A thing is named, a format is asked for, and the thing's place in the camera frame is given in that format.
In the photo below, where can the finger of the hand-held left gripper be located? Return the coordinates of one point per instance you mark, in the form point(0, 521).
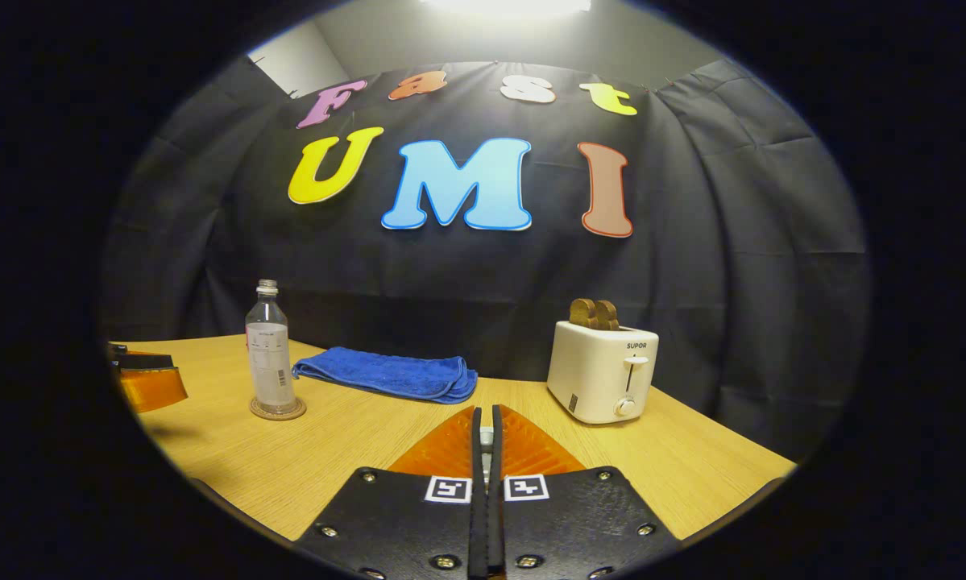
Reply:
point(144, 361)
point(152, 388)

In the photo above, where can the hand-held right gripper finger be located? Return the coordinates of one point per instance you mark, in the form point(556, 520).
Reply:
point(477, 532)
point(496, 532)

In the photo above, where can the white teacup lid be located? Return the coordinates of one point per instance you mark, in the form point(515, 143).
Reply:
point(487, 439)

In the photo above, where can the clear plastic water bottle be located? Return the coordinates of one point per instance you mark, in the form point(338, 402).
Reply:
point(271, 362)

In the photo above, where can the round brown coaster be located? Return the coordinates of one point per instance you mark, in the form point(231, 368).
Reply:
point(291, 413)

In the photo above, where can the blue folded towel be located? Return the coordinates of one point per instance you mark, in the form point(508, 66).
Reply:
point(386, 373)

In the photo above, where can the white toaster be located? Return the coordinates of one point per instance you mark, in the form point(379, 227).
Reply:
point(595, 374)

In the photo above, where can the black backdrop cloth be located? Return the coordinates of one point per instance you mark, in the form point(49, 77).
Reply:
point(732, 266)

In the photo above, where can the bright ceiling light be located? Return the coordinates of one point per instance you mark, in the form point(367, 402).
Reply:
point(507, 5)

